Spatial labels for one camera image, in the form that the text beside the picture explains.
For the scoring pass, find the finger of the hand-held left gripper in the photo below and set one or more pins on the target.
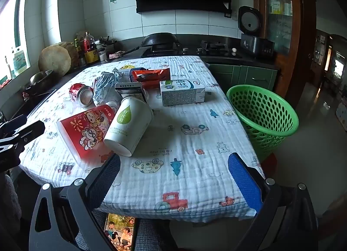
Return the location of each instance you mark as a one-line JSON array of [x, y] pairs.
[[15, 122], [29, 130]]

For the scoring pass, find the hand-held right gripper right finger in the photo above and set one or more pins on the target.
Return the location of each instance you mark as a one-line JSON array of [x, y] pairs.
[[244, 183]]

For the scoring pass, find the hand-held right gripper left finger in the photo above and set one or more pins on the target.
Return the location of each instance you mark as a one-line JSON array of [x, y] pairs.
[[106, 177]]

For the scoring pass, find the green plastic basket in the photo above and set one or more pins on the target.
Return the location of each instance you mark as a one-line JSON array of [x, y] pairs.
[[271, 131]]

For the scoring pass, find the crushed red soda can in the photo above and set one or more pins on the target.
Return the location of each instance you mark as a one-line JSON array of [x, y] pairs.
[[76, 91]]

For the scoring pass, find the silver foil wrapper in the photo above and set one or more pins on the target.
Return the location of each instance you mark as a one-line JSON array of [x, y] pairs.
[[104, 85]]

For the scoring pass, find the small grey box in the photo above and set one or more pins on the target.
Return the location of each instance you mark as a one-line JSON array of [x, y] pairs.
[[128, 92]]

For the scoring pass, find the blue and white can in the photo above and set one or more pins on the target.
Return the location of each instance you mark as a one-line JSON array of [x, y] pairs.
[[125, 76]]

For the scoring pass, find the white milk carton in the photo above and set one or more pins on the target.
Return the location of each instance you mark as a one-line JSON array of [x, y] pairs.
[[179, 94]]

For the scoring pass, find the red snack wrapper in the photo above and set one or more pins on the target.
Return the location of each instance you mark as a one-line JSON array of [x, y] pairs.
[[155, 76]]

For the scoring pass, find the yellow wrapper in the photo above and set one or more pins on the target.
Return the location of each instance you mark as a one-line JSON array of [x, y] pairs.
[[127, 66]]

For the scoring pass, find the red stool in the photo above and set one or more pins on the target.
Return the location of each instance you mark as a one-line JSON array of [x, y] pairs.
[[268, 165]]

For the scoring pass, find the metal bowl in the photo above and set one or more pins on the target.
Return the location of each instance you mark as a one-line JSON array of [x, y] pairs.
[[40, 79]]

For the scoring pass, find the smartphone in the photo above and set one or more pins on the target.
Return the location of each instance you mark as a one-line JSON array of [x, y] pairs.
[[119, 233]]

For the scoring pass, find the cartoon printed blanket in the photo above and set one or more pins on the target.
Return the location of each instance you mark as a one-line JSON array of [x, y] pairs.
[[176, 159]]

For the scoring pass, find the round wooden cutting board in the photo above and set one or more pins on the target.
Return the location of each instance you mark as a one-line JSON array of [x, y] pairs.
[[71, 50], [53, 60]]

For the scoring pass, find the window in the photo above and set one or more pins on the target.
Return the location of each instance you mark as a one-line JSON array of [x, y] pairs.
[[13, 37]]

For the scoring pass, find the green glass bottle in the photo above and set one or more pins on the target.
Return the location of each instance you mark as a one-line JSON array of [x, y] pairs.
[[77, 47]]

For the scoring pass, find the dark sauce bottle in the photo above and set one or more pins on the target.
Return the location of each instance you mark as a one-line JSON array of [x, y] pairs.
[[91, 56]]

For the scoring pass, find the small white jar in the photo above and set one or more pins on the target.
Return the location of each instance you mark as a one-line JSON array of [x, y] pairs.
[[102, 55]]

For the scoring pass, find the green base cabinets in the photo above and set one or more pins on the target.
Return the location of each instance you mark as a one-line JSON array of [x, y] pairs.
[[244, 75]]

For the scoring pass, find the pink cloth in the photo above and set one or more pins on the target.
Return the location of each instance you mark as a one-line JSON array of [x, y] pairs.
[[116, 54]]

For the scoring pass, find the polka dot play fence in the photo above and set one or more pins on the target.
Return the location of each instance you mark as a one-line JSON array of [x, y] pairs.
[[342, 112]]

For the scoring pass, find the black kitchen counter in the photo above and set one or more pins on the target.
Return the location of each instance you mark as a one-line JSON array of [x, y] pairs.
[[260, 60]]

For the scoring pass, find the black gas stove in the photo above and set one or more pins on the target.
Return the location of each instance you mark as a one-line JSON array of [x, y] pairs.
[[217, 47]]

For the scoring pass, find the black rice cooker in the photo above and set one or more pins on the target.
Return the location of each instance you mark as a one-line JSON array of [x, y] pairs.
[[254, 45]]

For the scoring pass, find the wooden glass door cabinet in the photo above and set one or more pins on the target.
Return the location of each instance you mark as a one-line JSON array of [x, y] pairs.
[[296, 50]]

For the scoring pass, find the black wok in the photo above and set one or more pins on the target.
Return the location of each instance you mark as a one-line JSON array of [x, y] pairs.
[[160, 39]]

